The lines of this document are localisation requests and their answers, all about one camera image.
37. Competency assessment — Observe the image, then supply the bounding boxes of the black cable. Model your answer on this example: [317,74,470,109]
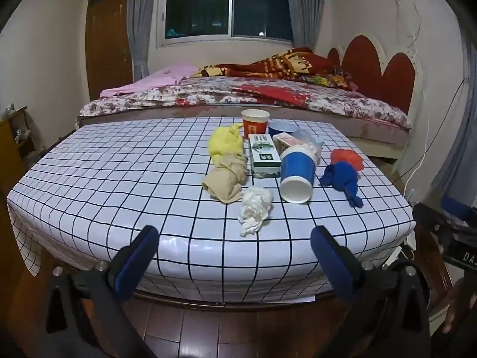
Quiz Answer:
[395,78,469,180]

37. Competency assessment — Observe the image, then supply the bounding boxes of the beige cloth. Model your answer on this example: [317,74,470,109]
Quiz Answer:
[202,153,249,205]

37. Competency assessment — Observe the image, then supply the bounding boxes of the red patterned blanket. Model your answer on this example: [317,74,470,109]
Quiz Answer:
[190,47,358,90]

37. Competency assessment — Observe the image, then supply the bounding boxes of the brown wooden door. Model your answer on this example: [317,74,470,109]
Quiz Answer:
[86,0,134,102]

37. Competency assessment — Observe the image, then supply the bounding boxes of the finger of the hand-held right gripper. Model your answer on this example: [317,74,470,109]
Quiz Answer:
[412,194,473,234]

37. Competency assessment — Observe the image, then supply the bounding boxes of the green and white box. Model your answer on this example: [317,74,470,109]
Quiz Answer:
[248,133,283,179]

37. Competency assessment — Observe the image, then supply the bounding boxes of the white cable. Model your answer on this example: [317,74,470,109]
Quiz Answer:
[391,0,431,198]

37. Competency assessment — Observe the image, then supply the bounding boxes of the floral bedsheet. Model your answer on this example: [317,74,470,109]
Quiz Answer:
[78,75,414,129]

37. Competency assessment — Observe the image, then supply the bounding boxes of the bed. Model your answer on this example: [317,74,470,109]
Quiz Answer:
[75,75,415,159]

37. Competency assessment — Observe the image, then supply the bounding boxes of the person's right hand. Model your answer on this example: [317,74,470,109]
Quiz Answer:
[442,287,466,334]

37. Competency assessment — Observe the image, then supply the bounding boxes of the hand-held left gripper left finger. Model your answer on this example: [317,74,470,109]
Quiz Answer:
[41,226,160,358]

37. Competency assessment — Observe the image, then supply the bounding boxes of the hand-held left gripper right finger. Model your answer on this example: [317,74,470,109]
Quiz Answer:
[310,226,433,358]

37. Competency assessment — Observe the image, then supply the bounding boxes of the crumpled white tissue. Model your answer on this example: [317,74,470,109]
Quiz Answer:
[238,186,274,238]

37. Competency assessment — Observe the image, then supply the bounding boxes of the pink cloth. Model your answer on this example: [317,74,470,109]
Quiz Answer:
[100,63,200,98]

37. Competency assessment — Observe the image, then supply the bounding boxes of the blue cloth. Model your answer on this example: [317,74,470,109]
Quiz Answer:
[319,161,364,208]

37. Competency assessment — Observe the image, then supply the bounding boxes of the dark blue bowl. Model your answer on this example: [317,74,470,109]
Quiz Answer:
[268,119,299,138]

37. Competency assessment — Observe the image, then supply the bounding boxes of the red scalloped headboard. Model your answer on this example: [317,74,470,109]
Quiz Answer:
[326,35,418,115]

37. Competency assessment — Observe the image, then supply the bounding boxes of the red paper cup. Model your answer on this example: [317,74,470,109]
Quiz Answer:
[241,109,270,140]

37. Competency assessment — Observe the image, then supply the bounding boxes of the wooden cabinet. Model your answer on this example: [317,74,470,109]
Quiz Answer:
[0,104,40,195]

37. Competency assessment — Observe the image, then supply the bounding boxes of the window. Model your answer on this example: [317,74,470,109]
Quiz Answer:
[158,0,296,47]

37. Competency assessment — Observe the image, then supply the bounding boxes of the grey curtain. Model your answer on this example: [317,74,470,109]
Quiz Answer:
[289,0,329,52]
[128,0,165,81]

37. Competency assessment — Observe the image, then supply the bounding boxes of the small pink box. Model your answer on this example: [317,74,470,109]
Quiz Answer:
[273,132,308,153]

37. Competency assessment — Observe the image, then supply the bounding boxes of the clear plastic bag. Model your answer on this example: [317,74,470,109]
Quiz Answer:
[292,129,324,165]

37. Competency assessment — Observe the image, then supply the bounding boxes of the yellow cloth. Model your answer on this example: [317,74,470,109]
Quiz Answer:
[208,123,245,159]

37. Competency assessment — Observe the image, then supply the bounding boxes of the blue paper cup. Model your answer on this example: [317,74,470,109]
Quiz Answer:
[279,145,317,204]

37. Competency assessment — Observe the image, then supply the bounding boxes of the colourful printed cloth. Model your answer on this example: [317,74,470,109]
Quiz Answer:
[307,68,359,91]

